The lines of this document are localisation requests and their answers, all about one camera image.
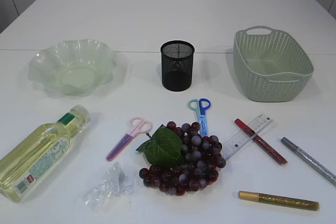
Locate green woven plastic basket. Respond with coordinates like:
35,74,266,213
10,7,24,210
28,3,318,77
233,26,314,102

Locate blue scissors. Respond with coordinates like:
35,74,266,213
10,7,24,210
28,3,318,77
188,98,211,137

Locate gold glitter pen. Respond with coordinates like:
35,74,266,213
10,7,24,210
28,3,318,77
238,191,320,211

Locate translucent green wavy plate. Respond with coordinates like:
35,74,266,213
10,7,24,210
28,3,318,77
28,39,117,96

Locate clear plastic ruler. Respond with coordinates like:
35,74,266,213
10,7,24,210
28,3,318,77
222,113,273,161

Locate red glitter pen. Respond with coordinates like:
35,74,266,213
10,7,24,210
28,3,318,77
235,119,287,165

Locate silver glitter pen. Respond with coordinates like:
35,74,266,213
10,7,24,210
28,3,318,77
281,137,335,186

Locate purple grape bunch with leaf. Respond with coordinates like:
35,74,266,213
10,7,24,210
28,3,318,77
136,121,226,196

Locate yellow oil bottle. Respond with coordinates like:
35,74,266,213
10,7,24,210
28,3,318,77
1,105,90,202

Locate clear plastic sheet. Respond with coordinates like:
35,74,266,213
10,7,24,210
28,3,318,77
83,162,134,209

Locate pink purple scissors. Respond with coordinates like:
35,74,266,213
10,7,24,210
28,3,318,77
106,116,152,162

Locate black mesh pen holder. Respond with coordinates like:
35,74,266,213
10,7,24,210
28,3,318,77
161,40,195,92

